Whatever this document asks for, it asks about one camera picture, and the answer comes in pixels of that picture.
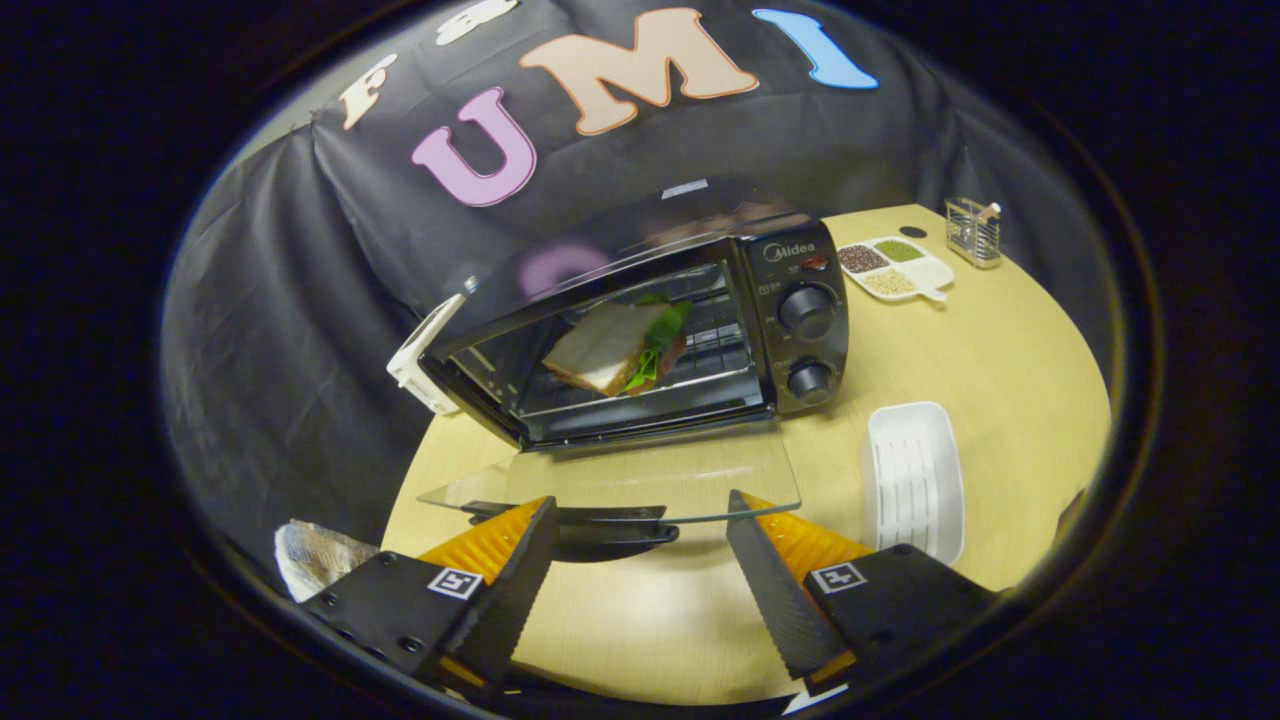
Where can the white divided dish with beans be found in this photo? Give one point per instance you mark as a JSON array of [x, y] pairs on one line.
[[925, 272]]

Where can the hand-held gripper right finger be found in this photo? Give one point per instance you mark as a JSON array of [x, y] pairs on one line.
[[780, 590]]

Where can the crumpled silver foil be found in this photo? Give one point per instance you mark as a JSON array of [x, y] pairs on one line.
[[320, 555]]

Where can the black toaster oven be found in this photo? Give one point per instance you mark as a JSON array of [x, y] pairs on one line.
[[800, 350]]

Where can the black backdrop cloth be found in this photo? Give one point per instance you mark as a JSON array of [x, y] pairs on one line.
[[300, 300]]

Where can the white ribbed plastic tray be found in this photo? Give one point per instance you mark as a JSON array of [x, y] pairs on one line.
[[915, 480]]

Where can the white power strip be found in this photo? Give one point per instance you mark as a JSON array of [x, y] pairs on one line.
[[420, 360]]

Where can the sandwich with lettuce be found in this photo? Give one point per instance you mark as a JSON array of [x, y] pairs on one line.
[[600, 345]]

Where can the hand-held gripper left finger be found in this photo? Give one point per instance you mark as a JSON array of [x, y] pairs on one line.
[[510, 590]]

